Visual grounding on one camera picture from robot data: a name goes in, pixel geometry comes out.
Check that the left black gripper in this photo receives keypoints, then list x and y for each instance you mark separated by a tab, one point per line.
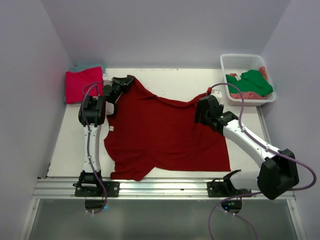
123	82

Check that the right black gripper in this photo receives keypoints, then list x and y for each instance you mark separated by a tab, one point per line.
199	111

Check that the dark red t shirt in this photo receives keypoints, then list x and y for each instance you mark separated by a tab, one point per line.
149	131

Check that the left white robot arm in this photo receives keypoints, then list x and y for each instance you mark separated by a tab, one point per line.
92	115

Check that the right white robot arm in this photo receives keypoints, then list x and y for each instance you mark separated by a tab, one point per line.
277	172

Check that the folded pink t shirt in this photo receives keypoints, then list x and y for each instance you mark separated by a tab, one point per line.
82	85

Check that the green t shirt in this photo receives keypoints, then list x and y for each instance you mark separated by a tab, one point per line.
250	81

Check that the white plastic basket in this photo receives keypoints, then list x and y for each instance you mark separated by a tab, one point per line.
233	63

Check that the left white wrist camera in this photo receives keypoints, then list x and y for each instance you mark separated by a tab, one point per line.
107	81

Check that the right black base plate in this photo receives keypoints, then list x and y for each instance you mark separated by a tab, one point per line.
219	188

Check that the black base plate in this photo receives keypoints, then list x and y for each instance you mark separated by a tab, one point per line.
110	189
219	188

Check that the aluminium mounting rail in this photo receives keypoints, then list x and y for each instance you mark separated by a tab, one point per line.
146	189

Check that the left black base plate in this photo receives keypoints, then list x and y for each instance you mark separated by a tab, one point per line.
110	189

